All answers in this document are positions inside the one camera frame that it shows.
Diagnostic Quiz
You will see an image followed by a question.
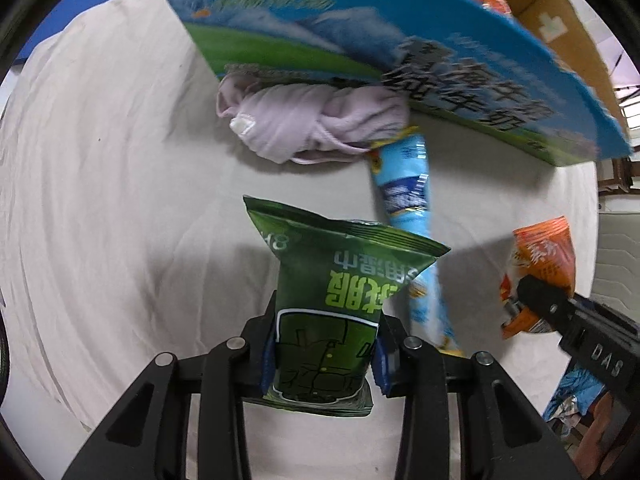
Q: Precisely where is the blue and green printed carton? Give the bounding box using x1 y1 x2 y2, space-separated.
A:
159 0 636 167

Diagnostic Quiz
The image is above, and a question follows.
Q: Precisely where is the pink cloth bundle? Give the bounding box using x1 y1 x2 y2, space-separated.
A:
216 72 412 165

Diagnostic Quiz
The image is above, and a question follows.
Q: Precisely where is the orange snack packet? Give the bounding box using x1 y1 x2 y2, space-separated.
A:
499 216 577 341

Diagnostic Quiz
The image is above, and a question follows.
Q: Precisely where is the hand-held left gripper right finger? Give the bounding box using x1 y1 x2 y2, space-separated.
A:
372 314 583 480

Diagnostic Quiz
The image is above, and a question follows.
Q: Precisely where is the person's right forearm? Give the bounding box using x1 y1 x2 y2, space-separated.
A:
575 389 640 480

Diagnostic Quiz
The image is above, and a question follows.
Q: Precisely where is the blue board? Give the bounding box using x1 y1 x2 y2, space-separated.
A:
15 0 166 63

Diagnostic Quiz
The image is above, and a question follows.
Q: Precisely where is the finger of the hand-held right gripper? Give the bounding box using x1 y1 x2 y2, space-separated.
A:
516 274 577 337

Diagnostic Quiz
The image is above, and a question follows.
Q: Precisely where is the white table cloth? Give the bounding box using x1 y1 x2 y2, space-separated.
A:
0 0 601 480

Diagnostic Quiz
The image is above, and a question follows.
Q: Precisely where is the long light blue snack packet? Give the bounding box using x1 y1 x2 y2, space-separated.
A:
364 126 465 357

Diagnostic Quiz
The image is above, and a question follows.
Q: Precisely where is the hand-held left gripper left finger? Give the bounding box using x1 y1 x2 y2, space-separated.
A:
62 290 281 480

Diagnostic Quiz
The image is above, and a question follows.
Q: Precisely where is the green snack packet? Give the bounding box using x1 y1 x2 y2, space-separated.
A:
243 196 452 418

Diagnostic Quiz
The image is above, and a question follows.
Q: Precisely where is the crumpled blue foil packet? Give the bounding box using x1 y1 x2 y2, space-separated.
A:
542 366 606 423

